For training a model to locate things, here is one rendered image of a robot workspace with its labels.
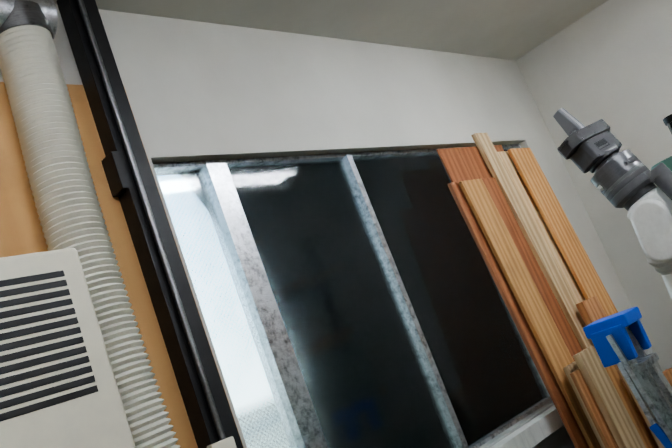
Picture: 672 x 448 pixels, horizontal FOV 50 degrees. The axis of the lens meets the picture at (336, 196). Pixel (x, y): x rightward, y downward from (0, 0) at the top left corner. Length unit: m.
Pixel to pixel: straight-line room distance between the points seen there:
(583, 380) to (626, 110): 1.80
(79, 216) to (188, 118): 0.72
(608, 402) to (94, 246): 2.16
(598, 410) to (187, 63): 2.11
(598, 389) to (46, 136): 2.30
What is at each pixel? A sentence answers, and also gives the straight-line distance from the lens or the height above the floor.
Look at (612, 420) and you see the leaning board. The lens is 3.22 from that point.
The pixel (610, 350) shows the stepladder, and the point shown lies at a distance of 2.71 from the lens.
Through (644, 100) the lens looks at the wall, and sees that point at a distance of 4.41.
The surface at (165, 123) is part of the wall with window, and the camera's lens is 2.46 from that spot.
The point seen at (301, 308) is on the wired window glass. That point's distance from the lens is 2.58.
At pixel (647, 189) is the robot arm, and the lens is 1.38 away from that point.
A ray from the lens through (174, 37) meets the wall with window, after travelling 2.71.
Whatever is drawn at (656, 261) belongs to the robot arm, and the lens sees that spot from 1.36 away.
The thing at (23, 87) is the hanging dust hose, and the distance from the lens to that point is 2.11.
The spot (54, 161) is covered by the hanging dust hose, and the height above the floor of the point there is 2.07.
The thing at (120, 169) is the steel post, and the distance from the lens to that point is 2.18.
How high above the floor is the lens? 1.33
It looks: 13 degrees up
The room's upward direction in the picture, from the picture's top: 21 degrees counter-clockwise
